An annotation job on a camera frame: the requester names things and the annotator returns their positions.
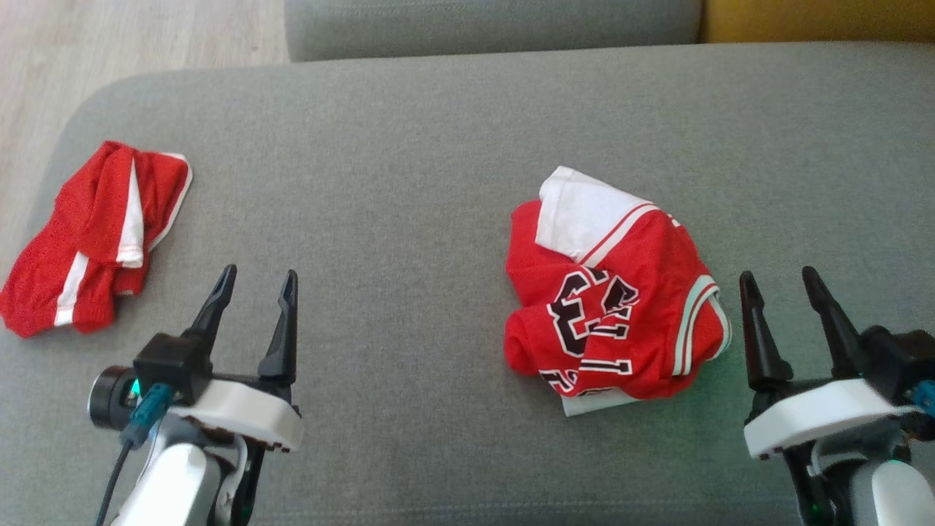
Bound grey sofa back cushion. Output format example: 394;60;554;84
284;0;704;63

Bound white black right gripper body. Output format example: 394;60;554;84
744;377;923;460

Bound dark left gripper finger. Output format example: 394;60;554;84
183;264;238;346
257;270;299;386

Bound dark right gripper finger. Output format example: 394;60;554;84
739;271;794;395
801;266;871;382

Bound yellow sofa cushion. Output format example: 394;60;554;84
699;0;935;44

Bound grey sofa seat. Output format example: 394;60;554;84
0;41;935;526

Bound red shorts white stripes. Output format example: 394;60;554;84
0;140;194;340

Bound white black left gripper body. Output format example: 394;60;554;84
169;371;305;454

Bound left arm cable teal plug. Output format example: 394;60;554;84
93;383;175;526

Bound red basketball jersey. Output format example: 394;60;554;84
503;166;733;418

